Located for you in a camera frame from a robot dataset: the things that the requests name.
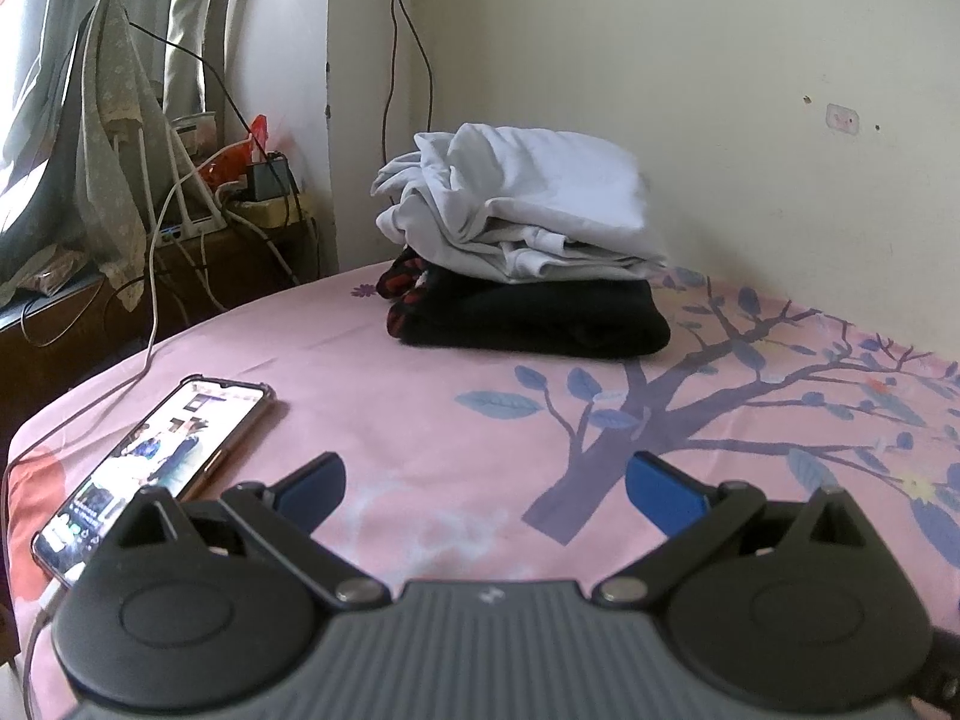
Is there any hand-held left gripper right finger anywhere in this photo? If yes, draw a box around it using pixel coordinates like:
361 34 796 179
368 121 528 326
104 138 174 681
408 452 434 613
591 450 895 607

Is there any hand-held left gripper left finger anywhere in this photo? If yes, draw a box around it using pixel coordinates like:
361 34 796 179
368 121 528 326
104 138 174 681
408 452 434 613
111 452 392 610

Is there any black garment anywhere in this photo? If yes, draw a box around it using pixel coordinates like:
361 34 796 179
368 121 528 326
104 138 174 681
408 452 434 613
386 262 671 361

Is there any white garment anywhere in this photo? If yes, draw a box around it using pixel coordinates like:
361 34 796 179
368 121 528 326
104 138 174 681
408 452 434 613
375 187 670 287
373 122 650 245

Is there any pink printed bed sheet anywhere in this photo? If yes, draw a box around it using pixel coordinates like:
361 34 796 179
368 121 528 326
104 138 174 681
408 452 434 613
0 255 960 720

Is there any smartphone with clear case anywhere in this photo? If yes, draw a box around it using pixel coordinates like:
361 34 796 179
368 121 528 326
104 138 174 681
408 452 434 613
31 373 272 590

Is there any red black patterned cloth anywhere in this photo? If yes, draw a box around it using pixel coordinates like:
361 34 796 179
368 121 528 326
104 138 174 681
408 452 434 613
375 249 434 340

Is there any beige power strip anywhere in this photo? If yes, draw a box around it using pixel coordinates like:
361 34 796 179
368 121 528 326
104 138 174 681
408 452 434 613
223 191 302 232

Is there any dark wooden cabinet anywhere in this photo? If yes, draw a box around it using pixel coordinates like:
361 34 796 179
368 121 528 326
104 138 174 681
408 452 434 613
0 216 325 428

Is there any white router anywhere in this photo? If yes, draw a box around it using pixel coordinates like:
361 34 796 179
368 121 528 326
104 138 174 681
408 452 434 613
112 124 230 245

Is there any black power adapter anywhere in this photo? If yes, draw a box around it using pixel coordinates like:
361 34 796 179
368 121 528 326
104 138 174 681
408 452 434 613
246 152 295 203

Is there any crumpled patterned cloth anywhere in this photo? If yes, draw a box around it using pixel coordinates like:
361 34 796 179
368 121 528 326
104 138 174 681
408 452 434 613
11 242 95 297

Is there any red plastic bag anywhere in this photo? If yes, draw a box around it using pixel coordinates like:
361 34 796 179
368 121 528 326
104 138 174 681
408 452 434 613
196 115 271 192

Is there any grey patterned hanging cloth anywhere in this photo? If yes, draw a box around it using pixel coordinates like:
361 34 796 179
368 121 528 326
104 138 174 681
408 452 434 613
73 0 164 314

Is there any pale green curtain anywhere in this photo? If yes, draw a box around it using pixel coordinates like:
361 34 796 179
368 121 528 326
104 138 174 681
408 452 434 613
0 0 332 293

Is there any white charging cable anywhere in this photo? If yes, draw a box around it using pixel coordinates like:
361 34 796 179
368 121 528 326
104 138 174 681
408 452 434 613
0 165 226 720

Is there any black wall cable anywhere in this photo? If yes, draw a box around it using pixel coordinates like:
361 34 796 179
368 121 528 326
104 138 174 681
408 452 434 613
381 0 400 137
377 0 434 137

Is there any thin black cable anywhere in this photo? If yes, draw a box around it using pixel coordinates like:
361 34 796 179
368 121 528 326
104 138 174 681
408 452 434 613
126 21 272 158

